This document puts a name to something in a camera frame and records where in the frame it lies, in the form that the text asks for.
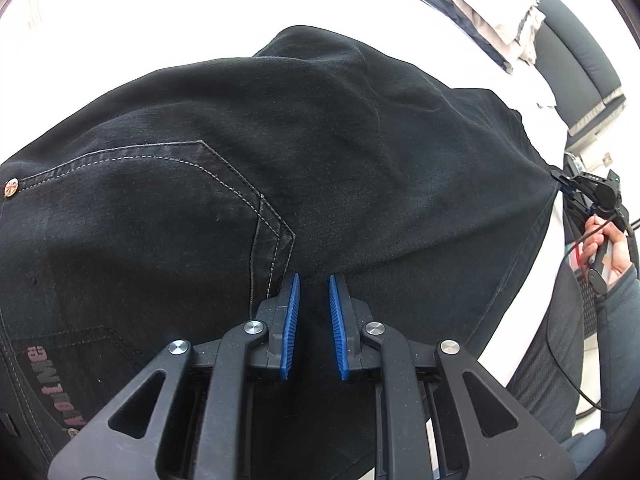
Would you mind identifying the black denim pants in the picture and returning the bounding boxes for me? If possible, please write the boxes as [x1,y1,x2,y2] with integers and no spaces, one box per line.
[1,26,556,479]

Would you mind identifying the person's grey trouser leg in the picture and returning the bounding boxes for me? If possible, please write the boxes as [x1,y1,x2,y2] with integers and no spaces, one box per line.
[506,263,585,442]

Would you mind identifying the grey upholstered headboard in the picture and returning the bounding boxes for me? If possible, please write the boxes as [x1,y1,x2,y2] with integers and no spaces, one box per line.
[535,0,626,146]

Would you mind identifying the person's grey sleeve forearm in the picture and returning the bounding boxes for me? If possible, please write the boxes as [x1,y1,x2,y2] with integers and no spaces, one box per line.
[561,268,639,474]

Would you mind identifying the black cable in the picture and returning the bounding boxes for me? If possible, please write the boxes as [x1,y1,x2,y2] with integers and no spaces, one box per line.
[543,213,640,415]

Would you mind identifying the white bed sheet mattress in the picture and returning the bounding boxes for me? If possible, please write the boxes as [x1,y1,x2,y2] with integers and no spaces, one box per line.
[1,0,565,382]

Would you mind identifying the person's right hand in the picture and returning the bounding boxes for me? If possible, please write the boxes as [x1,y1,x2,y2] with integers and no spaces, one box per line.
[579,216,631,294]

